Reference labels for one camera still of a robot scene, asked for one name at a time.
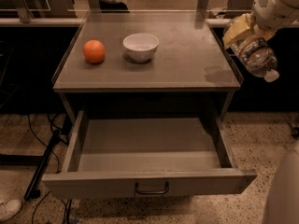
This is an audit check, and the clear plastic water bottle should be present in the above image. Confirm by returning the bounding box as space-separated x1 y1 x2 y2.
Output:
228 35 279 82

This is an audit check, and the white ceramic bowl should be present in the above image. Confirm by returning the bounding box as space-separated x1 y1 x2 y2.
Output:
122 33 159 63

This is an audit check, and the white shoe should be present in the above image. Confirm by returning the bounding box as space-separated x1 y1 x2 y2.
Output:
0 199 22 222

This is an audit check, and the orange fruit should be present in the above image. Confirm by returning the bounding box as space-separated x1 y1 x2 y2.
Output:
83 40 106 63

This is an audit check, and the grey cabinet with top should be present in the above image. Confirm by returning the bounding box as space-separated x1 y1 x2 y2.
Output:
51 10 245 123

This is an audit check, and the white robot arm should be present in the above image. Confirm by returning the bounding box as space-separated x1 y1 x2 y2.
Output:
222 0 299 224

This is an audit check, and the white horizontal rail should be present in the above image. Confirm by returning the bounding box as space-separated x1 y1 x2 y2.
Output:
0 17 299 29

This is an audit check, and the open grey top drawer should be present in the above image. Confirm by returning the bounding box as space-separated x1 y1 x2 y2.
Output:
42 112 257 199

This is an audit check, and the black pole on floor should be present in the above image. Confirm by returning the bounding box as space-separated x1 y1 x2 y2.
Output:
23 130 60 201

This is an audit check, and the black floor cable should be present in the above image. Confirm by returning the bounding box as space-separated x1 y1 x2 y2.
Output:
27 112 71 173

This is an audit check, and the black metal drawer handle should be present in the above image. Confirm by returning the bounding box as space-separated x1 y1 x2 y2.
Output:
135 182 169 195

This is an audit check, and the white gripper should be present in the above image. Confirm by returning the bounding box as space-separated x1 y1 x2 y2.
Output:
222 0 299 49

